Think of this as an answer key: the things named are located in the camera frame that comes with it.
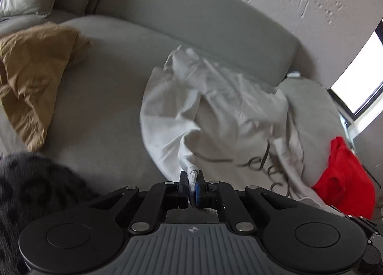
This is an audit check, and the white t-shirt with script print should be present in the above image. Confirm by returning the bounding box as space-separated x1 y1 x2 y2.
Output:
140 47 331 212

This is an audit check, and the black fuzzy blanket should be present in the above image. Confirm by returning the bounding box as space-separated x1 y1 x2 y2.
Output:
1 152 99 274

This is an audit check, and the red garment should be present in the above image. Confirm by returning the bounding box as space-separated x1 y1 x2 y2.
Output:
312 136 376 219

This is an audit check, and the small white device on sofa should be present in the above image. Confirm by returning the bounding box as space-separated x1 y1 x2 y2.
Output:
286 71 301 79

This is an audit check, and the grey-green sofa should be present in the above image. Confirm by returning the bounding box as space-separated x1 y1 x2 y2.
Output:
1 0 344 206

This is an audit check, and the tan brown garment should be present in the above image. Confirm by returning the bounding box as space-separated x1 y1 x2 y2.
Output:
1 22 91 151

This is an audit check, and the window with black frame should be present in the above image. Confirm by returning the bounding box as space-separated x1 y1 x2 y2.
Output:
328 23 383 120

